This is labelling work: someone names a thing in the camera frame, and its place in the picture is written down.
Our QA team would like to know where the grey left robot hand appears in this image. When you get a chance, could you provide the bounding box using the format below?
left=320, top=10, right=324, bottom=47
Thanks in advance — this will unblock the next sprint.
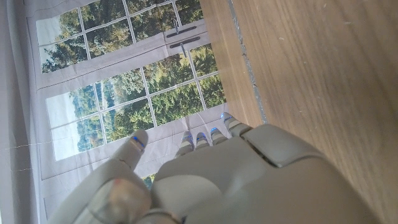
left=46, top=111, right=384, bottom=224

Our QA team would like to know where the grey tape outline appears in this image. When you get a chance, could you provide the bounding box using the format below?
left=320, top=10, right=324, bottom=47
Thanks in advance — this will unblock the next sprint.
left=228, top=0, right=268, bottom=124

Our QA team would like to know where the printed window forest backdrop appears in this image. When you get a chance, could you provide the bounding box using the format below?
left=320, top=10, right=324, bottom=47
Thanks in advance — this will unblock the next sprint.
left=0, top=0, right=231, bottom=224

